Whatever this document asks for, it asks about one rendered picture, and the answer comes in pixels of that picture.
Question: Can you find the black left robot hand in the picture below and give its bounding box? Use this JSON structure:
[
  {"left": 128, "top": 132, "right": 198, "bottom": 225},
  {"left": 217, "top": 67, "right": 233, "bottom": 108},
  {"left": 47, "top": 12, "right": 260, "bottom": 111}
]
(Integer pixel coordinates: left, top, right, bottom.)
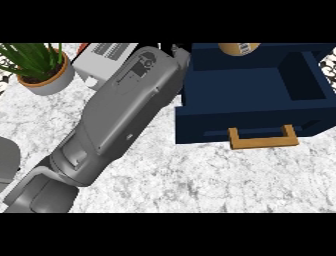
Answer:
[{"left": 177, "top": 43, "right": 193, "bottom": 54}]

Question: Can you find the tan can with label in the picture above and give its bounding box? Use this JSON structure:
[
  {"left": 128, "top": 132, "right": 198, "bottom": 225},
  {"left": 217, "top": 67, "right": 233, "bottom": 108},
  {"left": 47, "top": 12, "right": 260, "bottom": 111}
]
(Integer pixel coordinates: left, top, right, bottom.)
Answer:
[{"left": 217, "top": 43, "right": 263, "bottom": 57}]

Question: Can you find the navy blue drawer front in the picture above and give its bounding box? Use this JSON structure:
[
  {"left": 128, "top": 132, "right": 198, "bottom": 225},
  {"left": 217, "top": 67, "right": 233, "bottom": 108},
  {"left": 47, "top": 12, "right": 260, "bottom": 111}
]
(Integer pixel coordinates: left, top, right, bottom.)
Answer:
[{"left": 174, "top": 98, "right": 336, "bottom": 145}]

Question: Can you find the navy blue cabinet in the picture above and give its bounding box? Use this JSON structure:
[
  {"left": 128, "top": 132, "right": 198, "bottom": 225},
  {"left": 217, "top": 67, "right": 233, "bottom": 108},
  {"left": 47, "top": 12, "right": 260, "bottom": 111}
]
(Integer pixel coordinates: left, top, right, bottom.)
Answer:
[{"left": 180, "top": 43, "right": 336, "bottom": 138}]

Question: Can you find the white boxy appliance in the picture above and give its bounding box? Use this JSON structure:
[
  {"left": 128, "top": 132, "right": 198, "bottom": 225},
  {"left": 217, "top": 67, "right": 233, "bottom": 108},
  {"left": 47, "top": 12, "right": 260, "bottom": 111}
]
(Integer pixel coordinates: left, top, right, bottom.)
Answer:
[{"left": 71, "top": 43, "right": 140, "bottom": 91}]

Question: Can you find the small red object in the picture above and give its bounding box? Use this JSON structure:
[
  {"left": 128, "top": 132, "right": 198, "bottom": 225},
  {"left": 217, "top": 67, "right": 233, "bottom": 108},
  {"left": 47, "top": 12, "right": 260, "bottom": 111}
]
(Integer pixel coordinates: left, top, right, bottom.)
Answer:
[{"left": 75, "top": 43, "right": 90, "bottom": 55}]

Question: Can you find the green plant in white pot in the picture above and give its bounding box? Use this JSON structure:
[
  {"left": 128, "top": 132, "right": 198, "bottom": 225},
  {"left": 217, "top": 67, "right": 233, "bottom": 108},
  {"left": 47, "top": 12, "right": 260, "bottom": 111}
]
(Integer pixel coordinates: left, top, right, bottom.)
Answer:
[{"left": 0, "top": 43, "right": 77, "bottom": 97}]

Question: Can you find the tan wooden drawer handle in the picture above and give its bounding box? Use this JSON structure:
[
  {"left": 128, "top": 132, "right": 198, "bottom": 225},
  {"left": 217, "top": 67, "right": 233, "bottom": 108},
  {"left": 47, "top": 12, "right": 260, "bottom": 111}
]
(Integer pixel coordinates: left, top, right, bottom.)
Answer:
[{"left": 227, "top": 124, "right": 301, "bottom": 151}]

